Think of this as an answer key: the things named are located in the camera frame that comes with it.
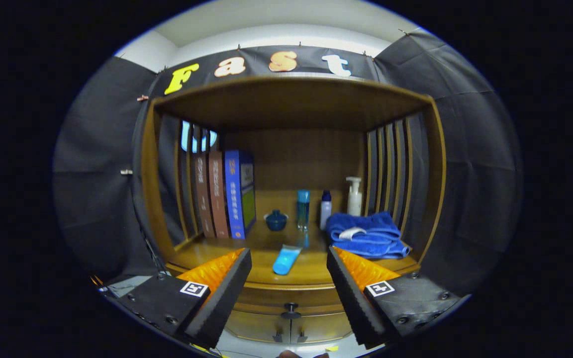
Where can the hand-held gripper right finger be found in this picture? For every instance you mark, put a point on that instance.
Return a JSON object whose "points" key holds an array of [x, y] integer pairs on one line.
{"points": [[353, 301]]}

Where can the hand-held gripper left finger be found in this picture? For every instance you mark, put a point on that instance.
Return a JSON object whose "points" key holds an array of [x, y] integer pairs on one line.
{"points": [[222, 301]]}

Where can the wooden drawer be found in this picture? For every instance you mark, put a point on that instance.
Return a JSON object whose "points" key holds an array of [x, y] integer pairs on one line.
{"points": [[276, 298]]}

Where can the blue cosmetic tube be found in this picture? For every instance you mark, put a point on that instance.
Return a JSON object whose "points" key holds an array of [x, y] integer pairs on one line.
{"points": [[285, 261]]}

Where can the wooden cabinet door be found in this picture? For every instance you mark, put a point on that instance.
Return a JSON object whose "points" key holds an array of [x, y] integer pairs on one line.
{"points": [[321, 325], [256, 325]]}

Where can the wooden countertop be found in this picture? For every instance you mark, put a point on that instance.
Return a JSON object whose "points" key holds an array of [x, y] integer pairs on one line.
{"points": [[261, 248]]}

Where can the wooden cabinet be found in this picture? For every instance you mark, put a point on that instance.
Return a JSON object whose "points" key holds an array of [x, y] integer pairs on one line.
{"points": [[291, 104]]}

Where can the folded blue towel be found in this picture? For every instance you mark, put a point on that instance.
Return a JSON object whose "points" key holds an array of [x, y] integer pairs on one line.
{"points": [[376, 238]]}

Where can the small white blue-capped bottle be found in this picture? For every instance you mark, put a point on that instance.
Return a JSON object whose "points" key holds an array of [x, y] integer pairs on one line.
{"points": [[325, 211]]}

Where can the small blue lidded bowl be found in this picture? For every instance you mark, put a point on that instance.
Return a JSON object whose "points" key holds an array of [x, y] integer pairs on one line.
{"points": [[276, 221]]}

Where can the white pump bottle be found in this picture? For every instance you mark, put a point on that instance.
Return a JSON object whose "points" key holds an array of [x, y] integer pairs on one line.
{"points": [[354, 201]]}

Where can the reddish brown book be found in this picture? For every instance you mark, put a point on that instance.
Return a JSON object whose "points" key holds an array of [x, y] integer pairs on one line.
{"points": [[218, 199]]}

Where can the thick blue book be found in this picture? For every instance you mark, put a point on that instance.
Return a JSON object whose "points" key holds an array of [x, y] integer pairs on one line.
{"points": [[237, 199]]}

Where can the dark brown book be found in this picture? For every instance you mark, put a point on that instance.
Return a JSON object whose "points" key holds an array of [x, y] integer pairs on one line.
{"points": [[203, 199]]}

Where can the clear blue bottle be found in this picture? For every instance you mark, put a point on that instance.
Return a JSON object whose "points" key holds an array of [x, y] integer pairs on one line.
{"points": [[303, 209]]}

